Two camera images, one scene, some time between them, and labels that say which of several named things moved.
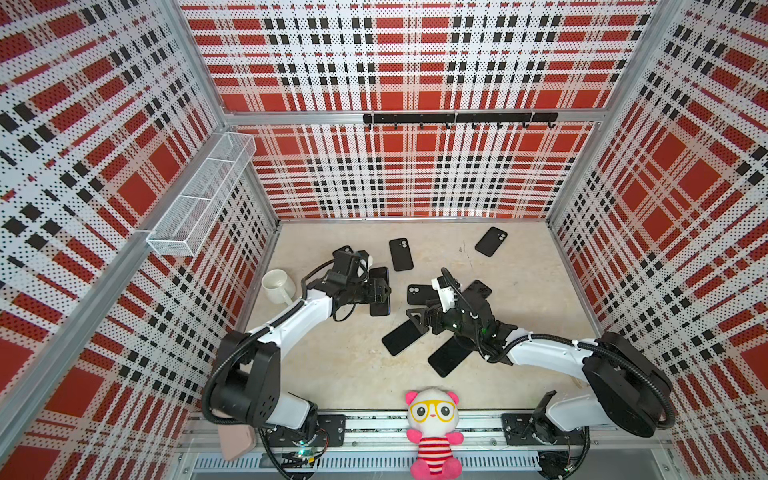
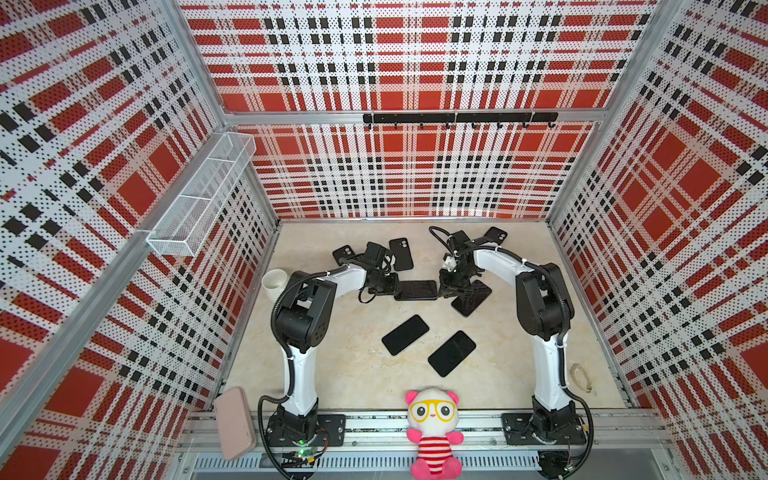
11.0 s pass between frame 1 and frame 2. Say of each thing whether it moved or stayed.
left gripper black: moved
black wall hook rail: stayed
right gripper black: moved
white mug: stayed
